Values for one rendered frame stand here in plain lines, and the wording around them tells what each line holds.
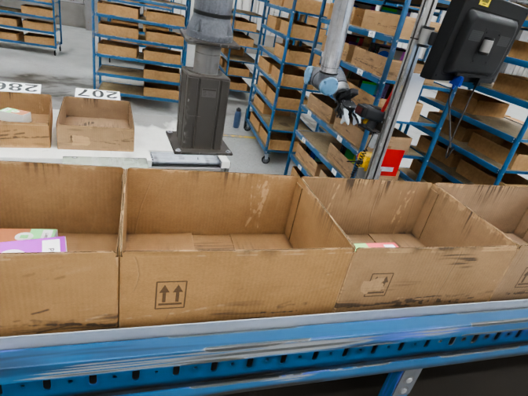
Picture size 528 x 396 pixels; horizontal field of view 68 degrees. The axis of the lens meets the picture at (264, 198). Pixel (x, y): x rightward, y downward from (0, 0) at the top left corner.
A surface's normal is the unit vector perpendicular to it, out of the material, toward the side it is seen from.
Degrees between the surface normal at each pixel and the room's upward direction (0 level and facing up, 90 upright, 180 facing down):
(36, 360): 0
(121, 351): 0
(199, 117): 90
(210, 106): 90
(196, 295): 91
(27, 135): 91
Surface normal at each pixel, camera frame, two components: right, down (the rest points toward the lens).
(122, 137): 0.35, 0.50
